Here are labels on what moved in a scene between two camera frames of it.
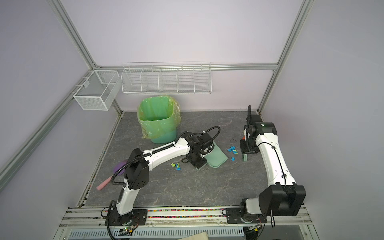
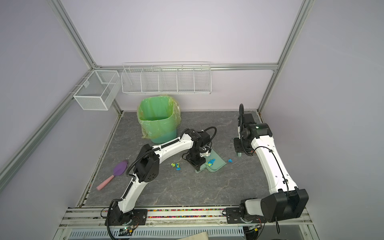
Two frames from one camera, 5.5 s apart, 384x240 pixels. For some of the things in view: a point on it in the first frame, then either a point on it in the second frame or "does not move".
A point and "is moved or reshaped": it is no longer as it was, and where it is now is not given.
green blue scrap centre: x=177 y=165 does not move
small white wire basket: x=99 y=92 does not move
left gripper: x=198 y=165 does not move
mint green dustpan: x=217 y=157 is moved or reshaped
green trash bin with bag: x=159 y=116 does not move
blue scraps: x=232 y=149 -> x=210 y=162
